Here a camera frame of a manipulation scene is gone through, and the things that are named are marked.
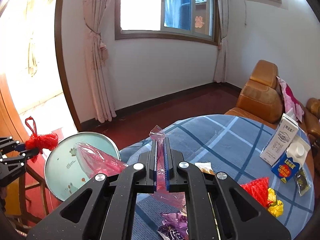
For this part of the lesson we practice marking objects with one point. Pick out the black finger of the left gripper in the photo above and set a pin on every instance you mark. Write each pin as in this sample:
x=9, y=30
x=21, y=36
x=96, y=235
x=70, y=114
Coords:
x=19, y=160
x=8, y=144

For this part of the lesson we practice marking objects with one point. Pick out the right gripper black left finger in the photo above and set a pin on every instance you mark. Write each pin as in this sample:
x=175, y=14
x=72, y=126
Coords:
x=104, y=207

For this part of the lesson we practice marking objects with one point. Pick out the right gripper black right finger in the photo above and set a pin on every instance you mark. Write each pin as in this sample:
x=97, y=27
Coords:
x=217, y=206

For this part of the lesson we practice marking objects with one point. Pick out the pink transparent plastic bag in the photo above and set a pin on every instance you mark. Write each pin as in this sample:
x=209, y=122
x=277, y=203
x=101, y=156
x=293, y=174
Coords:
x=93, y=161

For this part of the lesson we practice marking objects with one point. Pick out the light blue cartoon trash bin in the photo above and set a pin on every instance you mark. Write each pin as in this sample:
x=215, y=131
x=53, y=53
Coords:
x=62, y=171

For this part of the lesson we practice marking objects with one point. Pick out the wooden stool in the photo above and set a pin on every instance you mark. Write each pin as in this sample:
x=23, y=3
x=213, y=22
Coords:
x=24, y=193

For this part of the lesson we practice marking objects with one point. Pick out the white paper food wrapper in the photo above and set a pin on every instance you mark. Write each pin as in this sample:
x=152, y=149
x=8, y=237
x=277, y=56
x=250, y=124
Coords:
x=205, y=167

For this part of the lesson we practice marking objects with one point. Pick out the red foil wrapper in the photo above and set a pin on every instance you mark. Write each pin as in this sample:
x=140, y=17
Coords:
x=258, y=189

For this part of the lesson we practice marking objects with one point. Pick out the purple snack wrapper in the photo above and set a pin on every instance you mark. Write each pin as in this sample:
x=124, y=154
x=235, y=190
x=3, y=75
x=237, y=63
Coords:
x=174, y=226

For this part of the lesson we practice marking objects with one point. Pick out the yellow foil wrapper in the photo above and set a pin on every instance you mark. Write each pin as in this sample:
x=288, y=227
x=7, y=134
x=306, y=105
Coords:
x=274, y=206

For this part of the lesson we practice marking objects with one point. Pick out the blue Look milk carton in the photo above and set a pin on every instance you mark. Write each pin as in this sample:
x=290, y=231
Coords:
x=292, y=160

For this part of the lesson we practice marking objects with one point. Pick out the tall white milk carton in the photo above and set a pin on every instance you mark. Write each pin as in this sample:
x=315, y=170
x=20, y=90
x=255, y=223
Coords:
x=280, y=140

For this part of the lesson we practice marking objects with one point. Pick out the small dark sachet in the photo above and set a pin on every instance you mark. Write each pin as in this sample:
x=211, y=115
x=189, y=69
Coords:
x=302, y=182

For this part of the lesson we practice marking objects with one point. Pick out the brown leather armchair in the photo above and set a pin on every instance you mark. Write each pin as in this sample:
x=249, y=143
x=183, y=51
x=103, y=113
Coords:
x=259, y=99

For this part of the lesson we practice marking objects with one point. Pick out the brown leather sofa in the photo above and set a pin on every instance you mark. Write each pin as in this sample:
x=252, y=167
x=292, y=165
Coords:
x=311, y=121

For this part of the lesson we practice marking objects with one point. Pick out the pink floral blanket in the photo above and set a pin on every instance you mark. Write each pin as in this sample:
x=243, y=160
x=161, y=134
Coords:
x=293, y=107

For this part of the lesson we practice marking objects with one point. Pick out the pink left curtain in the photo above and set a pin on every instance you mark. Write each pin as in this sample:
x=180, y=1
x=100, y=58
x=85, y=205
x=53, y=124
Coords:
x=96, y=54

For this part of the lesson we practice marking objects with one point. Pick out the pink curtain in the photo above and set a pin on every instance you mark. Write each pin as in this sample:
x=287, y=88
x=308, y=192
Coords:
x=96, y=54
x=222, y=55

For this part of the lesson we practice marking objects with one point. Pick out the pink right curtain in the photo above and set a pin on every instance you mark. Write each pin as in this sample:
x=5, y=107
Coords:
x=222, y=55

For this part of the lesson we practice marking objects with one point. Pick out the window with brown frame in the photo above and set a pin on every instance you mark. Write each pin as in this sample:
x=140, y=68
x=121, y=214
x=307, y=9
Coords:
x=188, y=20

